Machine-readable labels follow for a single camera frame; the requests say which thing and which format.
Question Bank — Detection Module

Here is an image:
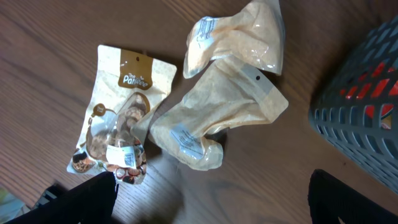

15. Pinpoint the beige crumpled snack pouch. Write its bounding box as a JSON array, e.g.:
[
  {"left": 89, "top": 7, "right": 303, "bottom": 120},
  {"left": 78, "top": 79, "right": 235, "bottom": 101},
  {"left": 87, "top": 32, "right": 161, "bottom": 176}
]
[{"left": 183, "top": 0, "right": 285, "bottom": 78}]

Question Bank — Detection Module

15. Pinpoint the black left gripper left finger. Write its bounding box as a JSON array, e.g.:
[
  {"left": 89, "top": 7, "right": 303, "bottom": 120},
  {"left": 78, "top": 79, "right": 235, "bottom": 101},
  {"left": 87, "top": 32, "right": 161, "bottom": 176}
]
[{"left": 9, "top": 172, "right": 119, "bottom": 224}]

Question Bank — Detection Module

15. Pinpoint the orange tan cracker package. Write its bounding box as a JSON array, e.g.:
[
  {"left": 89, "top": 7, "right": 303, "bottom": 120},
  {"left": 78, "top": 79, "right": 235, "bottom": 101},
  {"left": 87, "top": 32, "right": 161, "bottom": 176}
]
[{"left": 339, "top": 60, "right": 397, "bottom": 129}]

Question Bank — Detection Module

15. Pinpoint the white brown Pancee snack bag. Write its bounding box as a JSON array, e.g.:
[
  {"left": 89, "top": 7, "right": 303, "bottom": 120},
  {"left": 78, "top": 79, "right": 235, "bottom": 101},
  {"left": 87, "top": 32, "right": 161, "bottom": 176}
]
[{"left": 67, "top": 45, "right": 177, "bottom": 184}]

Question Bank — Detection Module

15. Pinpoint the beige pouch with hang hole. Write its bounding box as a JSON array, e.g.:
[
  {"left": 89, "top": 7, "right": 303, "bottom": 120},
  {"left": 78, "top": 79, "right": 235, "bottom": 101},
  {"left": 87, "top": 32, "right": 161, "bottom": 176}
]
[{"left": 149, "top": 57, "right": 289, "bottom": 171}]

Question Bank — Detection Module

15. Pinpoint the grey plastic lattice basket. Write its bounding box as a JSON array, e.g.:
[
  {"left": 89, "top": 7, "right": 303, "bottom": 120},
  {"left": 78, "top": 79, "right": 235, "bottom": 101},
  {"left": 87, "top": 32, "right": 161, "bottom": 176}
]
[{"left": 308, "top": 18, "right": 397, "bottom": 192}]

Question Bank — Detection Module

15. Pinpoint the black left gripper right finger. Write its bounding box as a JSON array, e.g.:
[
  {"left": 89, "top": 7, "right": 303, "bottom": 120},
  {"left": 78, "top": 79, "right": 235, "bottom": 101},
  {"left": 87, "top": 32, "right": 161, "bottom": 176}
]
[{"left": 308, "top": 169, "right": 397, "bottom": 224}]

